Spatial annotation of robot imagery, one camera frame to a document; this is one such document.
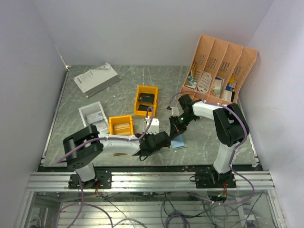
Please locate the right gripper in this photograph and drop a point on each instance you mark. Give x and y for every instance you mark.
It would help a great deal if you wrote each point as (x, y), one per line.
(175, 129)

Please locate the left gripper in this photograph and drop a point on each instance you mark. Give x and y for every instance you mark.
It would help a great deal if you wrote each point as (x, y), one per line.
(151, 135)

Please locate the yellow bin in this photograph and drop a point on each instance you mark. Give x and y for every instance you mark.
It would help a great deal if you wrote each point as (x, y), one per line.
(146, 89)
(114, 120)

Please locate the black cards stack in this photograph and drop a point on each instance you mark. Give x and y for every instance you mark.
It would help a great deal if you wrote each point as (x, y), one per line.
(145, 100)

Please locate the white bin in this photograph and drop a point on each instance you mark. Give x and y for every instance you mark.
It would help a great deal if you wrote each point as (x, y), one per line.
(92, 108)

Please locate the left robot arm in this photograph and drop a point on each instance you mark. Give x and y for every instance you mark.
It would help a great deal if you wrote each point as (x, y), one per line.
(82, 147)

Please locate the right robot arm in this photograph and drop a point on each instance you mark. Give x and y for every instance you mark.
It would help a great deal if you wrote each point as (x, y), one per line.
(231, 128)

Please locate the gold cards stack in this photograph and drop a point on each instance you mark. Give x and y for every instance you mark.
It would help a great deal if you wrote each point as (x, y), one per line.
(123, 129)

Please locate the silver VIP cards stack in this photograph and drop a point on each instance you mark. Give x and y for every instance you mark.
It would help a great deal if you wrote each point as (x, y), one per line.
(97, 119)

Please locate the white oval paint palette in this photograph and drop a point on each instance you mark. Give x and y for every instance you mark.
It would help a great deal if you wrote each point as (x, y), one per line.
(205, 81)

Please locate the red white box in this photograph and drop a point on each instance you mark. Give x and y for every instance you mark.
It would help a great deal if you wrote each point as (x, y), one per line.
(217, 86)

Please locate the blue white box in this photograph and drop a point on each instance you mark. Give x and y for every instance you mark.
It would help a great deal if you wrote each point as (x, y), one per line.
(229, 92)

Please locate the orange file organizer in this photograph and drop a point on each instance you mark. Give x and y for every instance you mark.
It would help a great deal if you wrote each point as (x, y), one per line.
(223, 59)

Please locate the grey white booklet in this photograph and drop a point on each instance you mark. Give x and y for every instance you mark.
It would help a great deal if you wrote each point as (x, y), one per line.
(96, 79)

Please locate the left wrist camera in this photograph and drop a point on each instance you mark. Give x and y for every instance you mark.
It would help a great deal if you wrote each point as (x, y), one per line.
(153, 127)

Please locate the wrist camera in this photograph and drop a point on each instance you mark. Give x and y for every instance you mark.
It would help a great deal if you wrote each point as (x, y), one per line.
(153, 127)
(174, 111)

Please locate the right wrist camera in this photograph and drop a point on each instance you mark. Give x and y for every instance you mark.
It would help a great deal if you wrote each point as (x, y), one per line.
(174, 111)

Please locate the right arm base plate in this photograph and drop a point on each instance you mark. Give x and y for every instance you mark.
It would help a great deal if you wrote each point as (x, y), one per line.
(211, 180)

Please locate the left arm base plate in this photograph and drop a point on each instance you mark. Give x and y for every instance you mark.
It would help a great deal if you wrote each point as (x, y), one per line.
(103, 180)

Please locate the aluminium rail frame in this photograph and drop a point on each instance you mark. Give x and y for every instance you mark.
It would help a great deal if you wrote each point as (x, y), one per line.
(147, 181)

